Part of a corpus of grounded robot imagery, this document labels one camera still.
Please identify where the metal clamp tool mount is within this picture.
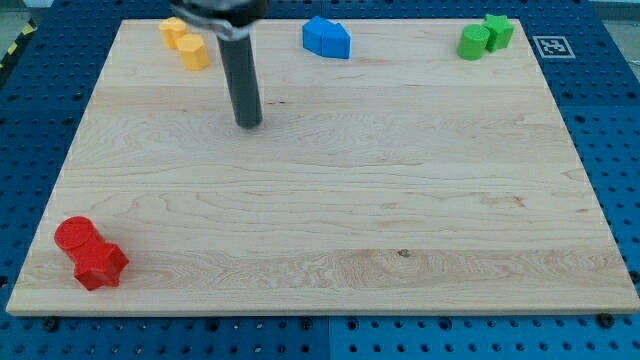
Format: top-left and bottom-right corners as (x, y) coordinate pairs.
(168, 0), (270, 40)

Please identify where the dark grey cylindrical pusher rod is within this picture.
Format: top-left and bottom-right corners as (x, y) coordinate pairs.
(217, 25), (262, 129)

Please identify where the yellow hexagon block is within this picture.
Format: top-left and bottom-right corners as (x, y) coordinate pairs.
(176, 34), (210, 71)

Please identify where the blue cube block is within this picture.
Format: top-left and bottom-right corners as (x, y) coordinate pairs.
(302, 16), (334, 56)

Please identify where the blue pentagon block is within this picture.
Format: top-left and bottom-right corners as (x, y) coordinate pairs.
(320, 23), (351, 59)

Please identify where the light wooden board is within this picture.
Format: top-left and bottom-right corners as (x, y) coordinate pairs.
(7, 19), (639, 317)

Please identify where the green cylinder block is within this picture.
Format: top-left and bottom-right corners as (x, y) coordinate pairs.
(456, 24), (490, 61)

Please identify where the red cylinder block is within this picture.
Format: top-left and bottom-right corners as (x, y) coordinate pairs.
(54, 216), (104, 263)

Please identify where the red star block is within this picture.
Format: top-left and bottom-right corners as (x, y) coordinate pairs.
(71, 243), (129, 291)

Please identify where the green star block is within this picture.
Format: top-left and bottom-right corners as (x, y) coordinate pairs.
(483, 14), (514, 52)

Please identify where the white fiducial marker tag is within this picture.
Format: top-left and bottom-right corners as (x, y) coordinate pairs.
(533, 35), (576, 59)

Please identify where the black screw front left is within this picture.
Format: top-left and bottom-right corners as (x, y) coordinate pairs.
(41, 317), (60, 333)

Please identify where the black screw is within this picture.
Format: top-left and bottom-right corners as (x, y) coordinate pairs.
(41, 317), (60, 333)
(596, 313), (616, 329)

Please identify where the black screw front right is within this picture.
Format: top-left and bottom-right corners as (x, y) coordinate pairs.
(596, 313), (616, 329)

